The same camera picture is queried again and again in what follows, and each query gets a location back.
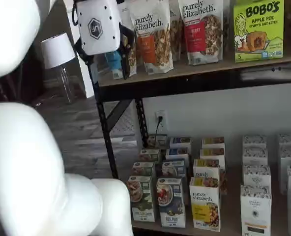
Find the brown shelf board with boxes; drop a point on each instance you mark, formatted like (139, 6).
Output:
(232, 196)

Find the black metal shelf frame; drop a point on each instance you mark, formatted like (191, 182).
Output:
(184, 86)

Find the blue and white oatmeal box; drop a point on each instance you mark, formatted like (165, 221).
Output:
(173, 168)
(180, 142)
(171, 201)
(177, 153)

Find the white granola bag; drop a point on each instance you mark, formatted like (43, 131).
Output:
(176, 29)

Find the blue label granola bag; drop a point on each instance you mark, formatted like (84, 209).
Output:
(114, 64)

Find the orange label granola bag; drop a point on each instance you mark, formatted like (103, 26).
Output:
(150, 49)

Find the white shade table lamp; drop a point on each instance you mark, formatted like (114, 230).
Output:
(57, 51)

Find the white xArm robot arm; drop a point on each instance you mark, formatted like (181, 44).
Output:
(17, 147)

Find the red label granola bag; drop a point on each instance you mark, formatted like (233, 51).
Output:
(197, 37)

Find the white wall outlet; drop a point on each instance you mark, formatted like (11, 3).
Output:
(164, 118)

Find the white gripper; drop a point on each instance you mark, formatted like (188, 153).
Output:
(98, 27)

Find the green Bobo's apple pie box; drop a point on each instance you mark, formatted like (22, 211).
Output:
(258, 29)

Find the yellow purely elizabeth box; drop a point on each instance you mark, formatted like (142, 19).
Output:
(205, 169)
(204, 204)
(213, 142)
(212, 153)

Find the brown shelf board with bags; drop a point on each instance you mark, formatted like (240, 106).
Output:
(209, 67)

